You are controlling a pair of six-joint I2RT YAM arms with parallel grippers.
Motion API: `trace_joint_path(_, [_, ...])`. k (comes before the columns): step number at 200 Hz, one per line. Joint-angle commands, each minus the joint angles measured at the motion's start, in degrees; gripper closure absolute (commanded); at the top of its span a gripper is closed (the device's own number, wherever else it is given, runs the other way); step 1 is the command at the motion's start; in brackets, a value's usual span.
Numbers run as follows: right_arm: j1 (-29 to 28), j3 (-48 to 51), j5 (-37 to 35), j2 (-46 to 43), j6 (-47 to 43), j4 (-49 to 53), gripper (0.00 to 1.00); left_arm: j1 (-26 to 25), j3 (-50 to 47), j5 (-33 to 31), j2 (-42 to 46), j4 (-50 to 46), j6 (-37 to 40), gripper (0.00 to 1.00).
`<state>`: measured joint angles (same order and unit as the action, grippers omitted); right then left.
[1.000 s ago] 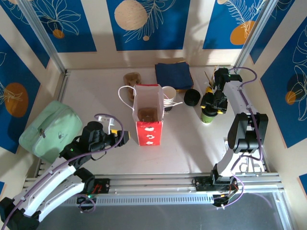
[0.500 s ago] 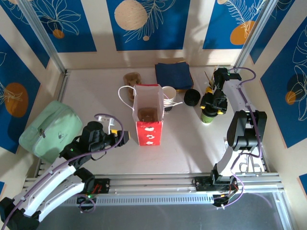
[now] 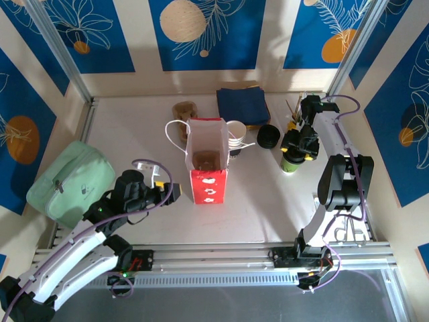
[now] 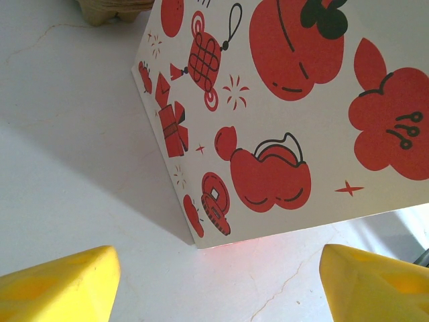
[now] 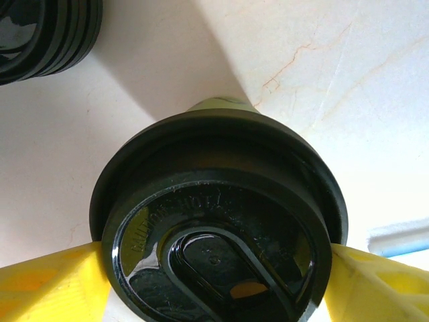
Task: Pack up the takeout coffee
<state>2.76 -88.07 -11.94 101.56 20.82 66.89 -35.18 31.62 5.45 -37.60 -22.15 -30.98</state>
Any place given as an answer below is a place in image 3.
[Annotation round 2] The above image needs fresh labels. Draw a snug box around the red white paper bag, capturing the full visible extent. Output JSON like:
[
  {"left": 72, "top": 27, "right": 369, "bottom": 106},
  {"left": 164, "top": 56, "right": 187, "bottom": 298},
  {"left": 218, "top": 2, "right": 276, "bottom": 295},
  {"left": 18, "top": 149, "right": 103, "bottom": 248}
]
[{"left": 164, "top": 117, "right": 256, "bottom": 205}]

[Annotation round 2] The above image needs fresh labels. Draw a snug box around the brown cardboard cup carrier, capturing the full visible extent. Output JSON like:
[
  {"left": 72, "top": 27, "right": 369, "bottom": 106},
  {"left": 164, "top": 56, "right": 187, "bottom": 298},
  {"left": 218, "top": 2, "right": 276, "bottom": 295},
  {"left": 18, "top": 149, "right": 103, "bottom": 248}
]
[
  {"left": 172, "top": 101, "right": 199, "bottom": 140},
  {"left": 191, "top": 150, "right": 223, "bottom": 170}
]

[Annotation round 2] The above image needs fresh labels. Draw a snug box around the stack of black lids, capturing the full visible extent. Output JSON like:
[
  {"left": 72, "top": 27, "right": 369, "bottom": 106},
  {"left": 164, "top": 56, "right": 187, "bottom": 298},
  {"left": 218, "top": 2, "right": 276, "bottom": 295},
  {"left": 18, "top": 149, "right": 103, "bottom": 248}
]
[{"left": 257, "top": 123, "right": 282, "bottom": 149}]

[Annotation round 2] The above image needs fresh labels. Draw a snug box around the stack of paper cups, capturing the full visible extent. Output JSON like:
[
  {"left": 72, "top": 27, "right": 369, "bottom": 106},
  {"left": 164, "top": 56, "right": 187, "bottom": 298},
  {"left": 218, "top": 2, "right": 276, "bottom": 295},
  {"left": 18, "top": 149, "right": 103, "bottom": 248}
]
[{"left": 225, "top": 119, "right": 247, "bottom": 158}]

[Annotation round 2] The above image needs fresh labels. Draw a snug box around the navy napkin stack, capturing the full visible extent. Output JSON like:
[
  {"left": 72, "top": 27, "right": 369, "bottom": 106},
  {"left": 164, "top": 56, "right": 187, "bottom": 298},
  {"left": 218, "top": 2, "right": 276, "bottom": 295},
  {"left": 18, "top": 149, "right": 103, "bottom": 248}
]
[{"left": 216, "top": 86, "right": 271, "bottom": 125}]

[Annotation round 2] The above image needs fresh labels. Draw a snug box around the mint green zipper pouch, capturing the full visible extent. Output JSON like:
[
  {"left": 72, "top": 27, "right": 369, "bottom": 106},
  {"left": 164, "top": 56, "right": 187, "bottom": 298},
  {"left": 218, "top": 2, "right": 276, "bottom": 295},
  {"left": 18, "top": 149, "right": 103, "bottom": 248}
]
[{"left": 25, "top": 140, "right": 117, "bottom": 229}]

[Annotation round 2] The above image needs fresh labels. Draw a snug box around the small controller board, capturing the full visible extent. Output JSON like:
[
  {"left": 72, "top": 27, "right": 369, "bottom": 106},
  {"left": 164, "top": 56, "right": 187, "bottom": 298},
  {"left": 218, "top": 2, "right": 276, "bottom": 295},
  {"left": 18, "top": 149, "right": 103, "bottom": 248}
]
[
  {"left": 297, "top": 270, "right": 332, "bottom": 295},
  {"left": 106, "top": 270, "right": 137, "bottom": 299}
]

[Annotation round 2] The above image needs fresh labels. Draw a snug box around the grey metal sheet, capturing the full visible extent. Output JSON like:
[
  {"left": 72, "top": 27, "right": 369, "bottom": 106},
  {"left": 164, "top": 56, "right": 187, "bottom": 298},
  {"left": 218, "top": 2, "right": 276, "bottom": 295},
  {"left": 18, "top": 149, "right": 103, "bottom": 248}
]
[{"left": 53, "top": 284, "right": 403, "bottom": 322}]

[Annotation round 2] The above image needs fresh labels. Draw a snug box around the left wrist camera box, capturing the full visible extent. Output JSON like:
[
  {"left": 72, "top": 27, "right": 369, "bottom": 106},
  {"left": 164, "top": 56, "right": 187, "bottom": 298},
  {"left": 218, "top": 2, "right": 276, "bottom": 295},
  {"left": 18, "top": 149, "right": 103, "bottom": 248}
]
[{"left": 131, "top": 160, "right": 162, "bottom": 179}]

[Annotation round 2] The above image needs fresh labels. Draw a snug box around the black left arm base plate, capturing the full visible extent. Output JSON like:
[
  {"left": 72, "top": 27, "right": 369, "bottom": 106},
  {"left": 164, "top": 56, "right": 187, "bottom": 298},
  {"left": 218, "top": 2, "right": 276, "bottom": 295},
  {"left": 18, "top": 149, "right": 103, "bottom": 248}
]
[{"left": 120, "top": 250, "right": 155, "bottom": 272}]

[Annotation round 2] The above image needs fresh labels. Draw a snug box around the aluminium frame rail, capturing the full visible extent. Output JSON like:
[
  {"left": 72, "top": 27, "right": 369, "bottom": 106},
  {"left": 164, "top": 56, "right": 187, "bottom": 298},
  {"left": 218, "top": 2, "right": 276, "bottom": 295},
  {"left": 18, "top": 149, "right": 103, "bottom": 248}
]
[{"left": 33, "top": 241, "right": 398, "bottom": 279}]

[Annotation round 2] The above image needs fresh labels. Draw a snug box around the aluminium side rail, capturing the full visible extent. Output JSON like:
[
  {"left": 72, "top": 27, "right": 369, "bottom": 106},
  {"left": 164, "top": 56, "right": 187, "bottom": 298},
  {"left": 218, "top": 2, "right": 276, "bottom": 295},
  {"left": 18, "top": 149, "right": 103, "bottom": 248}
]
[{"left": 79, "top": 97, "right": 100, "bottom": 144}]

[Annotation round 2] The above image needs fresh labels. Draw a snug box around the slotted grey cable duct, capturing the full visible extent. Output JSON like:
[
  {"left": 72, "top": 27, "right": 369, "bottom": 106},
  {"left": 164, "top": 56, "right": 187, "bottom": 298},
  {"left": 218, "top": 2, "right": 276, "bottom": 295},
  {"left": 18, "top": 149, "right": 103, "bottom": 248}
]
[{"left": 76, "top": 270, "right": 386, "bottom": 290}]

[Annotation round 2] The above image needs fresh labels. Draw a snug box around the aluminium frame post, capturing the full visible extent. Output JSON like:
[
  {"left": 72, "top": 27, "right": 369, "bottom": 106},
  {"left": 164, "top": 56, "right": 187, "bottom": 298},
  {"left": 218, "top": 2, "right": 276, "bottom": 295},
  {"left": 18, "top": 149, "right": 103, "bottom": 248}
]
[
  {"left": 326, "top": 0, "right": 386, "bottom": 103},
  {"left": 23, "top": 0, "right": 95, "bottom": 105}
]

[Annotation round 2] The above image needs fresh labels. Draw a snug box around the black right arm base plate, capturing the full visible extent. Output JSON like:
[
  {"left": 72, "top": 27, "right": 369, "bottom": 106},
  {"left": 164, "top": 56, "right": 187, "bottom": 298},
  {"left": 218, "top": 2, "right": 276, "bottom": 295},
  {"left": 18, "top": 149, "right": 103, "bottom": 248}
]
[{"left": 271, "top": 247, "right": 336, "bottom": 269}]

